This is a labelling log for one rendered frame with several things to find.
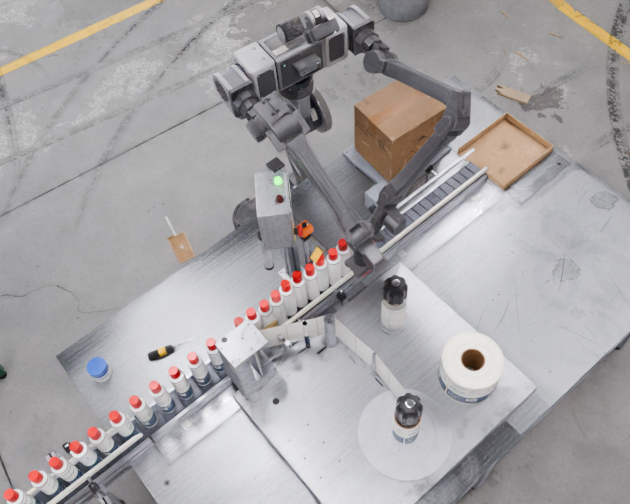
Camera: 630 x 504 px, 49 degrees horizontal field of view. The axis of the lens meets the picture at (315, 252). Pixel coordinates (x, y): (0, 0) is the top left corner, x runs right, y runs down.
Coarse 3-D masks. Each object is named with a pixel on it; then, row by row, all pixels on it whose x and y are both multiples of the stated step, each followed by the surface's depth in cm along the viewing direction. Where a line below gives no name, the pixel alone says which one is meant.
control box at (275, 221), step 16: (256, 176) 215; (272, 176) 215; (256, 192) 212; (272, 192) 212; (288, 192) 212; (256, 208) 209; (272, 208) 208; (288, 208) 209; (272, 224) 211; (288, 224) 212; (272, 240) 218; (288, 240) 219
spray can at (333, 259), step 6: (330, 252) 245; (336, 252) 245; (330, 258) 246; (336, 258) 247; (330, 264) 248; (336, 264) 248; (330, 270) 252; (336, 270) 252; (330, 276) 256; (336, 276) 255; (330, 282) 260
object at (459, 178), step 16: (464, 176) 285; (480, 176) 284; (432, 192) 281; (448, 192) 281; (416, 208) 278; (384, 240) 271; (208, 368) 247; (192, 384) 244; (208, 384) 243; (176, 400) 241; (192, 400) 241; (160, 416) 238
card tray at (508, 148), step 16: (496, 128) 303; (512, 128) 302; (528, 128) 297; (464, 144) 295; (480, 144) 299; (496, 144) 298; (512, 144) 298; (528, 144) 297; (544, 144) 295; (480, 160) 294; (496, 160) 294; (512, 160) 293; (528, 160) 293; (496, 176) 289; (512, 176) 289
